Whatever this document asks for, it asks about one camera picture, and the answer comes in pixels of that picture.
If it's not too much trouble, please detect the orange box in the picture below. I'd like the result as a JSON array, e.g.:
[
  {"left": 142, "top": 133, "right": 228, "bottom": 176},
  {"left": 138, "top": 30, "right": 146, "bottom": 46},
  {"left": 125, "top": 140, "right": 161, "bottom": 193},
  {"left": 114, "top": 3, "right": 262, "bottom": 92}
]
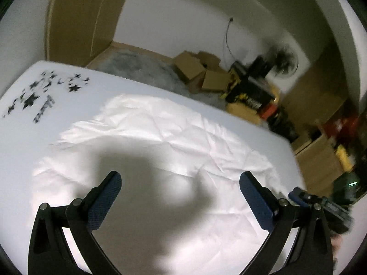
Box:
[{"left": 257, "top": 104, "right": 279, "bottom": 118}]

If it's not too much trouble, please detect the low wooden cabinet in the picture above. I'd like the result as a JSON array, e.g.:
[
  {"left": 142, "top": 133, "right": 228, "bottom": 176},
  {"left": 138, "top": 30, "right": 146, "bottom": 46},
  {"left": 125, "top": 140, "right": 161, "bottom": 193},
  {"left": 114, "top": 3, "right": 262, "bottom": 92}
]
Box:
[{"left": 295, "top": 132, "right": 357, "bottom": 199}]

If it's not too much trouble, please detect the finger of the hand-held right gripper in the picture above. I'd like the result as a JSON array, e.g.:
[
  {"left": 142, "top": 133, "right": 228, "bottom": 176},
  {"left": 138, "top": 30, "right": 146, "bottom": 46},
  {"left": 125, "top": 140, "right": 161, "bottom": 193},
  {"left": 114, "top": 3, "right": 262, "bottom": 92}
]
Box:
[{"left": 288, "top": 187, "right": 311, "bottom": 206}]

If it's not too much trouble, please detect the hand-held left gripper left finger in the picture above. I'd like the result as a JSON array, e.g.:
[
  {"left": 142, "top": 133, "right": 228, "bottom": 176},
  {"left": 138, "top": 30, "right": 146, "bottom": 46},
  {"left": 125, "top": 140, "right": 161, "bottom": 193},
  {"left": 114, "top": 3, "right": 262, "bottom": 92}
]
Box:
[{"left": 28, "top": 171, "right": 122, "bottom": 275}]

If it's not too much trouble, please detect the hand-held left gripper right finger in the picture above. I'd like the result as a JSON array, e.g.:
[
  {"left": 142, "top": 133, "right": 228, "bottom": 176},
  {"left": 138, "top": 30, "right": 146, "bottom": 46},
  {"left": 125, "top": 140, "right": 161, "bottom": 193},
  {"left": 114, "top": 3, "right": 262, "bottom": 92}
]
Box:
[{"left": 239, "top": 171, "right": 335, "bottom": 275}]

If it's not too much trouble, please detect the grey floor rug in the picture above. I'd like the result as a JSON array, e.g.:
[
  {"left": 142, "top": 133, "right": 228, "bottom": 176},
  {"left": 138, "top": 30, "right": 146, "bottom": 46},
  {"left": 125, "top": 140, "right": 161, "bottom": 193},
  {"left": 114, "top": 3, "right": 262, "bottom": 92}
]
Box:
[{"left": 94, "top": 49, "right": 227, "bottom": 105}]

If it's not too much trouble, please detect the black wall cable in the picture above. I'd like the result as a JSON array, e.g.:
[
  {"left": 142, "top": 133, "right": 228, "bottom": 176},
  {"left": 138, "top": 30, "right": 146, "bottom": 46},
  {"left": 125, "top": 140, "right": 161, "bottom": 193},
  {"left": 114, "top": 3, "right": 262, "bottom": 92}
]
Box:
[{"left": 225, "top": 19, "right": 239, "bottom": 61}]

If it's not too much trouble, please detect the wooden wardrobe panel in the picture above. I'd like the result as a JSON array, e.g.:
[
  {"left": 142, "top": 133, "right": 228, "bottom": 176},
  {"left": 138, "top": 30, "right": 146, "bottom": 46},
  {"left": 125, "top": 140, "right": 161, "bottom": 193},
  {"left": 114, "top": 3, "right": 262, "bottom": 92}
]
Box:
[
  {"left": 280, "top": 60, "right": 348, "bottom": 128},
  {"left": 45, "top": 0, "right": 133, "bottom": 67}
]

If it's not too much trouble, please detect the black box with gold print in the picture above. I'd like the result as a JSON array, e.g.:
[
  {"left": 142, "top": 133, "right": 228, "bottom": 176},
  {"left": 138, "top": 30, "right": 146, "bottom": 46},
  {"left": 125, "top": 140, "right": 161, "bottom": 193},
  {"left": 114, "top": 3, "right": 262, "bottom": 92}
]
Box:
[{"left": 226, "top": 74, "right": 277, "bottom": 110}]

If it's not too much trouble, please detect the red item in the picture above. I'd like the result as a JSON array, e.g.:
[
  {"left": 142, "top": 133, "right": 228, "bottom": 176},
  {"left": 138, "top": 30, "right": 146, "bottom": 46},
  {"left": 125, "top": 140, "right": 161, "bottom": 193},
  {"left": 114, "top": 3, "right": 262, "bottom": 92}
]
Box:
[{"left": 321, "top": 116, "right": 360, "bottom": 138}]

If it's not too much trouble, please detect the black standing fan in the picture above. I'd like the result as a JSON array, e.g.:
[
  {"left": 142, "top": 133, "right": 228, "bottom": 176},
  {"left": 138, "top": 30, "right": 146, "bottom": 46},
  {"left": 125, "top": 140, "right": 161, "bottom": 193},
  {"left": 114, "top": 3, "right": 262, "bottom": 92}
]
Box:
[{"left": 252, "top": 44, "right": 299, "bottom": 77}]

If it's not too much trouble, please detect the white zip jacket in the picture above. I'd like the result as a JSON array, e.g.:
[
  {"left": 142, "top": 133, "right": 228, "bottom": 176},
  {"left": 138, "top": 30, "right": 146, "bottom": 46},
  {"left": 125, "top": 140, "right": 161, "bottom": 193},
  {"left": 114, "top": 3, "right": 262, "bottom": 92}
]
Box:
[{"left": 31, "top": 93, "right": 302, "bottom": 275}]

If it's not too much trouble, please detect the cardboard box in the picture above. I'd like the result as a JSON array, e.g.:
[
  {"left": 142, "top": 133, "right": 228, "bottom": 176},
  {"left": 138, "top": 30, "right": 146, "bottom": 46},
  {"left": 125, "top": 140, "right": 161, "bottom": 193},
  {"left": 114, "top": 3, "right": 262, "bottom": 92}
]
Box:
[
  {"left": 197, "top": 51, "right": 222, "bottom": 71},
  {"left": 200, "top": 70, "right": 230, "bottom": 93},
  {"left": 173, "top": 51, "right": 207, "bottom": 84}
]

